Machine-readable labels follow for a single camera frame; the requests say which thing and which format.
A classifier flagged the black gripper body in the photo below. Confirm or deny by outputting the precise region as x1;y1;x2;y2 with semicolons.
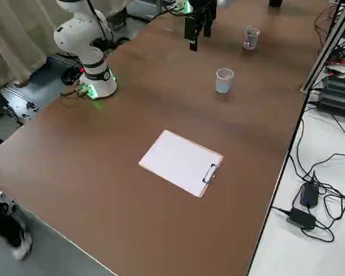
186;0;217;21

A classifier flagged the translucent pink cup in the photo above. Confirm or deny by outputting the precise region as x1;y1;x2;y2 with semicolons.
242;27;261;51

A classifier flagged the translucent blue cup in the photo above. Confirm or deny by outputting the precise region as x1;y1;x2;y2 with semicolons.
215;68;235;94

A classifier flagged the white clipboard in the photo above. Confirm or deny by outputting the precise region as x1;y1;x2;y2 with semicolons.
138;129;224;199

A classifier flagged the black ribbed device box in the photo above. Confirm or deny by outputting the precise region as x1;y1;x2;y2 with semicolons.
317;74;345;117

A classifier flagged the beige curtain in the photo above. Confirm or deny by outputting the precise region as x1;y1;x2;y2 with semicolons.
0;0;133;93

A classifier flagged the black power adapter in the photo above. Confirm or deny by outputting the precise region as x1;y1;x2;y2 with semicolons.
286;207;317;229
300;182;320;208

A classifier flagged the white desk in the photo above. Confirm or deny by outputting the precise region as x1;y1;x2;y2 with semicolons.
247;28;345;276

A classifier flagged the aluminium profile post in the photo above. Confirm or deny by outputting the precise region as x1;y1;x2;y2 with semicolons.
300;0;345;93

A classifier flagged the coiled black cable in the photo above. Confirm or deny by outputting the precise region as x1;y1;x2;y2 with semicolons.
62;66;82;86

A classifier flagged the black cable bundle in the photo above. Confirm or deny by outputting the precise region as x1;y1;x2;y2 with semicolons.
326;40;345;75

